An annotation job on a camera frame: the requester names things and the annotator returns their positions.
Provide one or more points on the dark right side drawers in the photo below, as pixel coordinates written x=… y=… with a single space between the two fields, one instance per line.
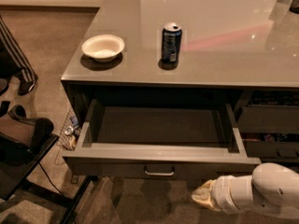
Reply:
x=269 y=125

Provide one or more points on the wire mesh waste basket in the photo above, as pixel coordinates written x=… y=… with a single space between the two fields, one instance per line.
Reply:
x=68 y=136

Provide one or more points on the black chair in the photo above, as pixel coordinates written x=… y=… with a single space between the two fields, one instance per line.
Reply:
x=24 y=142

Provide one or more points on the person leg striped trousers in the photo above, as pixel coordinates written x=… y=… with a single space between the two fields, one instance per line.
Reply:
x=13 y=62

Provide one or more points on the grey cabinet desk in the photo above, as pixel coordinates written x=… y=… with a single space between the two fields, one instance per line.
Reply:
x=233 y=44

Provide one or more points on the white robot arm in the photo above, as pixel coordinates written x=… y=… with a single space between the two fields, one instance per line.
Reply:
x=271 y=190

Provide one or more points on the white paper bowl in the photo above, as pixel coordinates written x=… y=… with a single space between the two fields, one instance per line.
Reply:
x=103 y=48

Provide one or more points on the dark blue soda can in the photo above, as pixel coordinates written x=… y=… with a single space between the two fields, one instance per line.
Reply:
x=171 y=41

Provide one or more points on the grey top drawer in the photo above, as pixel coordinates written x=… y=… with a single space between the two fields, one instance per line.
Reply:
x=198 y=141

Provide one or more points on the metal drawer handle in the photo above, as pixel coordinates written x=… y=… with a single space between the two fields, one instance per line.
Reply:
x=167 y=173

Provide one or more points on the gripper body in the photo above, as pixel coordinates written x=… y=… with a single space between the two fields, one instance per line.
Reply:
x=223 y=192

